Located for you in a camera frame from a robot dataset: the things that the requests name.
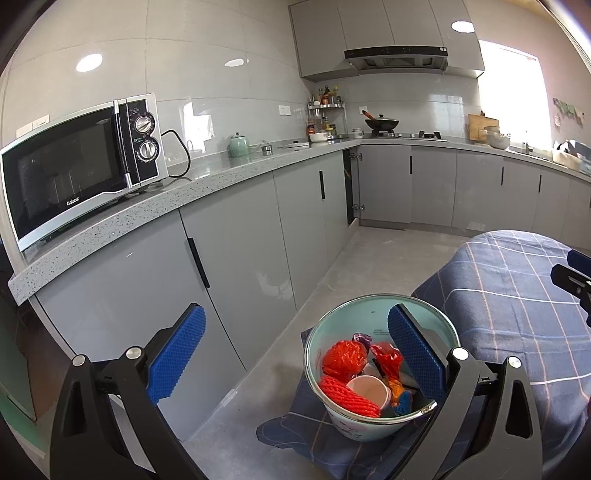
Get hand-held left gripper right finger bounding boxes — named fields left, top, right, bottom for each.
left=387, top=303, right=543, bottom=480

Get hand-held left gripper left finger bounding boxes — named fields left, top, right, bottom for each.
left=50, top=302, right=208, bottom=480

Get red clear plastic wrapper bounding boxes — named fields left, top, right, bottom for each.
left=369, top=342, right=403, bottom=385

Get orange blue mesh net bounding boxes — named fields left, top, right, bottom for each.
left=388, top=377, right=414, bottom=418

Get white blue paper cup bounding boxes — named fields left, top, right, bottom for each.
left=345, top=375, right=393, bottom=411

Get red mesh net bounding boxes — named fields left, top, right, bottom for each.
left=322, top=340, right=371, bottom=383

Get teal enamel basin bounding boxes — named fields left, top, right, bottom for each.
left=303, top=294, right=461, bottom=443

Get ribbed red foam net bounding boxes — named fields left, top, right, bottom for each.
left=318, top=374, right=383, bottom=420

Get blue plaid tablecloth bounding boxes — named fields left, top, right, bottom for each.
left=411, top=229, right=591, bottom=480

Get white basin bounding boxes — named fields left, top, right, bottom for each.
left=551, top=148, right=585, bottom=167

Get hanging dishcloths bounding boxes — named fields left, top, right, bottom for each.
left=553, top=97, right=586, bottom=126

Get wooden cutting board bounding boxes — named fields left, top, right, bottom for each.
left=468, top=113, right=500, bottom=143

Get bright window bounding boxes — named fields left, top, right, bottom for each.
left=478, top=41, right=546, bottom=151

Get gas stove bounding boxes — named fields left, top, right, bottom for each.
left=365, top=130, right=450, bottom=141

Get black silver microwave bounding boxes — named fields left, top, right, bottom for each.
left=0, top=93, right=169, bottom=252

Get black wok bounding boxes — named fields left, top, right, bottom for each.
left=361, top=110, right=400, bottom=132

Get metal corner spice rack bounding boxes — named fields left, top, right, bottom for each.
left=307, top=85, right=345, bottom=139

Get black range hood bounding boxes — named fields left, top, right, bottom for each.
left=344, top=46, right=450, bottom=72

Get row of condiment bottles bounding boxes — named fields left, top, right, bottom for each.
left=311, top=84, right=345, bottom=106

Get black power cable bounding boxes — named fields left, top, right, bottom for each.
left=161, top=129, right=192, bottom=178

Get white wall switch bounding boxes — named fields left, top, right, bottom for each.
left=16, top=114, right=49, bottom=138

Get grey wall cabinets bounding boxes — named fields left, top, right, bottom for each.
left=288, top=0, right=485, bottom=79

